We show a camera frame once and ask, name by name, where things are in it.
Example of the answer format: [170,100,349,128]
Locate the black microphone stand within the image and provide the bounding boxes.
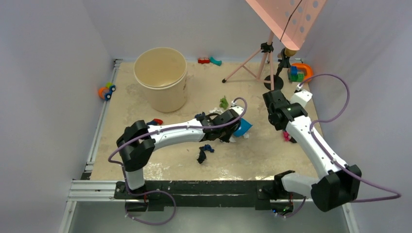
[261,43,297,90]

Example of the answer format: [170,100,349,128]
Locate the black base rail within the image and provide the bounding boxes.
[114,180,303,212]

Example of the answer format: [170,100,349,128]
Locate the dark blue paper scrap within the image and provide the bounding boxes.
[194,112,206,120]

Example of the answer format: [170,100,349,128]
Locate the pink scrap behind dustpan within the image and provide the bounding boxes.
[282,131,291,141]

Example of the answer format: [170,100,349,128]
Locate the blue scrap by strip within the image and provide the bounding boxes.
[146,120,157,126]

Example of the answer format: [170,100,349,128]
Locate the white paper scrap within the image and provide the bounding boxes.
[209,107,224,114]

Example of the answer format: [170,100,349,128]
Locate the orange ring toy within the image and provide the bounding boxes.
[292,63,314,81]

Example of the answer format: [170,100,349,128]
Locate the beige plastic bucket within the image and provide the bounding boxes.
[134,47,188,113]

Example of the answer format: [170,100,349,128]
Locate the red toy block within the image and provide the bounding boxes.
[197,57,210,64]

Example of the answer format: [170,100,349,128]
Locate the black twisted paper scrap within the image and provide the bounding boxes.
[197,147,206,164]

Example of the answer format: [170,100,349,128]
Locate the green paper scrap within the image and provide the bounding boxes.
[219,96,229,110]

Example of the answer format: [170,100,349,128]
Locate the blue scrap on brush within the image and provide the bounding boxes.
[203,144,215,153]

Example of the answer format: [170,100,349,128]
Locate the orange wheeled toy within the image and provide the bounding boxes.
[98,82,116,101]

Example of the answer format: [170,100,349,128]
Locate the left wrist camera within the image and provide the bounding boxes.
[230,101,244,116]

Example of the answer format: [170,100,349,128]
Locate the green blue toy blocks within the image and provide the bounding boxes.
[287,66,305,83]

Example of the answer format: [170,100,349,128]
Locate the red paper scrap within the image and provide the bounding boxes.
[153,118,163,125]

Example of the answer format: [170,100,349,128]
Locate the blue dustpan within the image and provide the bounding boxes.
[233,118,253,137]

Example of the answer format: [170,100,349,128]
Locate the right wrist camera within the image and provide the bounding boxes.
[290,84,313,108]

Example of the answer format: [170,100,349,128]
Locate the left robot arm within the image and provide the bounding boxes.
[116,106,244,199]

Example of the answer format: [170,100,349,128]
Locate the pink music stand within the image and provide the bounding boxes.
[222,0,327,83]

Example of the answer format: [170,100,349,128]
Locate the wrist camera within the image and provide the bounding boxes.
[290,84,313,108]
[230,101,244,116]

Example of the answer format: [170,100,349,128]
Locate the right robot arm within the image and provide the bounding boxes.
[262,89,362,212]

